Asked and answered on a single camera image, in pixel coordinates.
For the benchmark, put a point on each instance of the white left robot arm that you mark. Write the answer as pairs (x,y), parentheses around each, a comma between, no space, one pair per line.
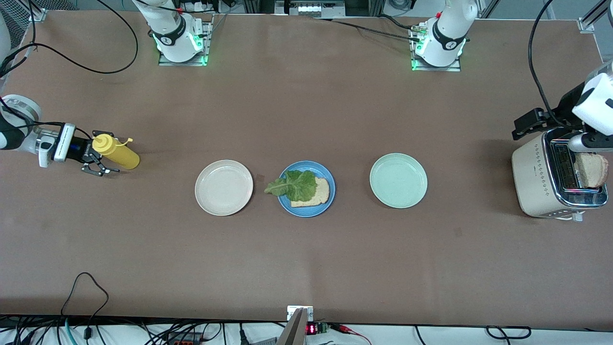
(445,48)

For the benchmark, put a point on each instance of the green lettuce leaf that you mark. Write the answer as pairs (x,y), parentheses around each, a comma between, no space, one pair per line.
(299,184)

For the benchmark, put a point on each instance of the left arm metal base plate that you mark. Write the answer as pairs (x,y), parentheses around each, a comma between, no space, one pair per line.
(457,68)

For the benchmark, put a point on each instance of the aluminium corner bracket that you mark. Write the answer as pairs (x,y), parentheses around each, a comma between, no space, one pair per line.
(37,16)

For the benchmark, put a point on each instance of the aluminium frame profile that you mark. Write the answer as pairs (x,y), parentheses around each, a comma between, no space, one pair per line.
(585,25)

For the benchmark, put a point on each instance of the pale green round plate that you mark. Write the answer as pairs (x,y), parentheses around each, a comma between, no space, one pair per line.
(398,180)

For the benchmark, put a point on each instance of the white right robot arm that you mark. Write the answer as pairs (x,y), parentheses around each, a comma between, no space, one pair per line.
(172,45)

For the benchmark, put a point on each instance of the grey metal camera post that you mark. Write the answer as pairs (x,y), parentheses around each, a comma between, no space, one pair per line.
(294,333)

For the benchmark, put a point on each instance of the bread slice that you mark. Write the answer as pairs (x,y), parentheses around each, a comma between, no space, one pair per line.
(591,170)
(322,191)

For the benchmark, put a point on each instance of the cream two-slot toaster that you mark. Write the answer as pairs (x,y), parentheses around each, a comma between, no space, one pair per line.
(531,187)

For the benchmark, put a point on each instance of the beige round plate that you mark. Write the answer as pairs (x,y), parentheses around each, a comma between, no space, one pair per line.
(223,188)

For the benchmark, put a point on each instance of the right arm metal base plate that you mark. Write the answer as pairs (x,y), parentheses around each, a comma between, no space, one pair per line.
(209,43)

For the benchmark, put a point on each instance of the white metal bracket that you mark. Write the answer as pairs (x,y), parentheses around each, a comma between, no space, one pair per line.
(292,311)

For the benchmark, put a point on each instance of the red LED display board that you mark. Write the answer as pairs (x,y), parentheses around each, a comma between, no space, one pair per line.
(312,329)

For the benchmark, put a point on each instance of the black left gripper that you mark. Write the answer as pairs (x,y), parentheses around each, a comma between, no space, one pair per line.
(563,113)

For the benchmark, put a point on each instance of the red clip lead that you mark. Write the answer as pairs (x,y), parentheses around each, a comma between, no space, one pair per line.
(345,328)

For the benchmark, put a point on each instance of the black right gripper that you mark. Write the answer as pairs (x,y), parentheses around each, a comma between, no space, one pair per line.
(78,149)

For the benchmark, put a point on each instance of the yellow mustard squeeze bottle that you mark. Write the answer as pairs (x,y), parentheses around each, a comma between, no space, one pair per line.
(122,155)

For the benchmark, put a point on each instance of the blue round plate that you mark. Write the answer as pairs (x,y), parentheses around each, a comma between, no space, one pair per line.
(309,165)

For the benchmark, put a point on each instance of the grey equipment box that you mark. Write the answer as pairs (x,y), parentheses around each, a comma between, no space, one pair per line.
(311,8)

